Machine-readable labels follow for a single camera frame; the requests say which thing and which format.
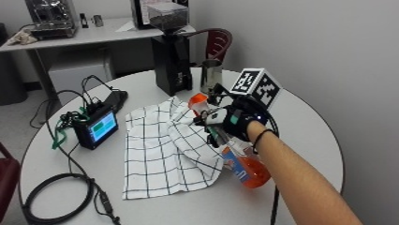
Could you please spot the orange spray bottle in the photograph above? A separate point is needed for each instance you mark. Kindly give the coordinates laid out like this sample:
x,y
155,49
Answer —
x,y
251,172

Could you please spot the black wrist band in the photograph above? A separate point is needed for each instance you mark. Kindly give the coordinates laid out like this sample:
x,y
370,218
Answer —
x,y
261,135

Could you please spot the steel milk pitcher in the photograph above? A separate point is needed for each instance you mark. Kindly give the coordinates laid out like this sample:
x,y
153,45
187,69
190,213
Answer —
x,y
210,75

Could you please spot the white marker cube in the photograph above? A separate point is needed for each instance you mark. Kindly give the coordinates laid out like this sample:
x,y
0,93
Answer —
x,y
255,84

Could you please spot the white checked cloth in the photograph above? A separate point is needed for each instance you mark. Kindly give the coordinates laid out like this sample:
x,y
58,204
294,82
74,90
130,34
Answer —
x,y
162,153

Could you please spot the black coffee grinder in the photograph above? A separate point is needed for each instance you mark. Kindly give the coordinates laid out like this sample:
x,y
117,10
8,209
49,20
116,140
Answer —
x,y
170,59

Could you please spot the black power pack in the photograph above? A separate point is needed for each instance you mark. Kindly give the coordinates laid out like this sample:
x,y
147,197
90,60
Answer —
x,y
117,99

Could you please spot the dark red chair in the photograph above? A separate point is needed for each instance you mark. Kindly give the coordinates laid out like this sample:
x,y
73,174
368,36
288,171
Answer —
x,y
8,181
218,42

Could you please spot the small black screen device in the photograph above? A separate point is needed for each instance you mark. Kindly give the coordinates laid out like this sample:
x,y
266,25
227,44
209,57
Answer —
x,y
97,129

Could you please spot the white cabinet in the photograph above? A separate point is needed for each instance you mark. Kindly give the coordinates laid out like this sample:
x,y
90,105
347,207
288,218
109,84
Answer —
x,y
76,81

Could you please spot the white paper sheet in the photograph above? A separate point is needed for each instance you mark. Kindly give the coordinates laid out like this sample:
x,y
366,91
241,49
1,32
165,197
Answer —
x,y
125,27

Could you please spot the black framed box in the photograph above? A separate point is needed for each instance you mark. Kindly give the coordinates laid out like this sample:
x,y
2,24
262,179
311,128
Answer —
x,y
141,14

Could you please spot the grey side table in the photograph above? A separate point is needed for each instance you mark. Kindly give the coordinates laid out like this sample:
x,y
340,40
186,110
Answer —
x,y
90,34

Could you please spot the small grey metal tool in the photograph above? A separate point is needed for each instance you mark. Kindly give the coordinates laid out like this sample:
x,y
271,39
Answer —
x,y
97,20

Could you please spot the small black tamper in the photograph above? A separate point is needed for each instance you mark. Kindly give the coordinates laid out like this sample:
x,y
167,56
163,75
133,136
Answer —
x,y
84,20

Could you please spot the dark grey bin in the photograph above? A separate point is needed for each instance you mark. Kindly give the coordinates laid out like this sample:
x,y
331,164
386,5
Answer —
x,y
9,75

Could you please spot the steel espresso machine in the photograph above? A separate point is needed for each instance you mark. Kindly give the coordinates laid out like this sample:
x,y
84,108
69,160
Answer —
x,y
52,17

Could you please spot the beige crumpled rag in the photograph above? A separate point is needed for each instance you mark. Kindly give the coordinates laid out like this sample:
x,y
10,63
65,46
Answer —
x,y
22,38

